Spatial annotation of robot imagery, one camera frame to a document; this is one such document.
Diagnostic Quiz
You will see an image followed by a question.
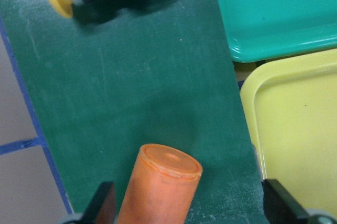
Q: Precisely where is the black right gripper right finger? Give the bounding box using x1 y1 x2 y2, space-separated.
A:
263 179 311 223

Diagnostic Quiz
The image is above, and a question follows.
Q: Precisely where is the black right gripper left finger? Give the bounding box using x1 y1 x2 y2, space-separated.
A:
78 181 116 224

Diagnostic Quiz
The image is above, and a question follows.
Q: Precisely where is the orange cylinder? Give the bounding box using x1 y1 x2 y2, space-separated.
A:
117 144 203 223

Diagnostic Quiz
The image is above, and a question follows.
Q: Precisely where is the yellow plastic tray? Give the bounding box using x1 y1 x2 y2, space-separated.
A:
240 49 336 215

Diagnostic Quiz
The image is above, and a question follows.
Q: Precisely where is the green conveyor belt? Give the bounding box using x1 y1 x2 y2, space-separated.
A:
1 0 266 223

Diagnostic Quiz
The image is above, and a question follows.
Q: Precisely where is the green plastic tray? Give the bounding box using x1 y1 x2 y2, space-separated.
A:
218 0 336 63

